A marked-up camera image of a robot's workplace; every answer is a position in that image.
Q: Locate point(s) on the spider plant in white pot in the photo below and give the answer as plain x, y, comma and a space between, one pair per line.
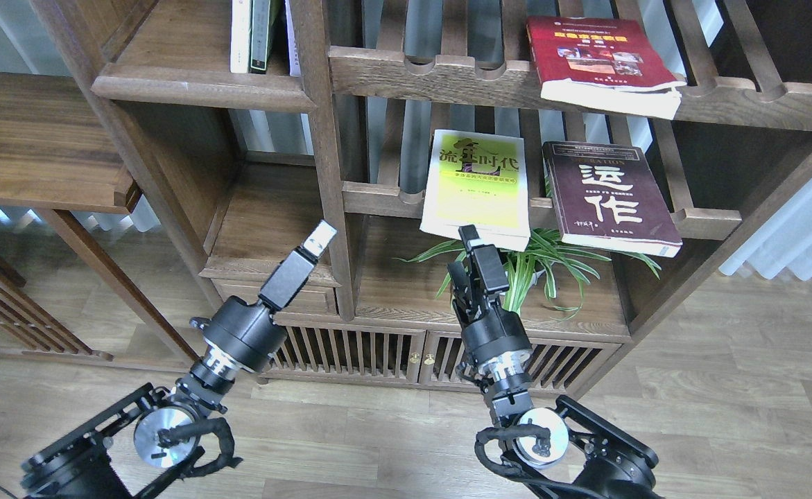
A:
544, 250

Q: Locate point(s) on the dark maroon book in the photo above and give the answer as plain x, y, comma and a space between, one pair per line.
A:
606, 196

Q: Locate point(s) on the red book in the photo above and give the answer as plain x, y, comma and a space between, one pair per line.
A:
602, 64

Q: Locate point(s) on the white curtain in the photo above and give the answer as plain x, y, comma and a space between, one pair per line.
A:
784, 242

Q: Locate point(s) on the wooden side table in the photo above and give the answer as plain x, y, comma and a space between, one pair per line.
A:
56, 158

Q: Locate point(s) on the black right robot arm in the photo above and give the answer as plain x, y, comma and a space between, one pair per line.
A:
563, 452

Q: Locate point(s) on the white upright book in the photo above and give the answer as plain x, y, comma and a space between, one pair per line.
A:
240, 40

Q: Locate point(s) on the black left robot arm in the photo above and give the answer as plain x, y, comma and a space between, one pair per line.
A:
181, 430

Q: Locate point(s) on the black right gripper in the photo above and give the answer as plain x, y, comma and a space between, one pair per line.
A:
476, 291

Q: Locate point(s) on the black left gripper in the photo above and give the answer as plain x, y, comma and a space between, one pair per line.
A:
245, 336

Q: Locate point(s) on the slatted wooden rack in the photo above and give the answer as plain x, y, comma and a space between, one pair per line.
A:
42, 337

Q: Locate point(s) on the yellow green book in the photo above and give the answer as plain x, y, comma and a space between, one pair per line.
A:
478, 179

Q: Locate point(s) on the dark wooden bookshelf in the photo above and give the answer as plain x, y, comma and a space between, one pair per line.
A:
237, 166

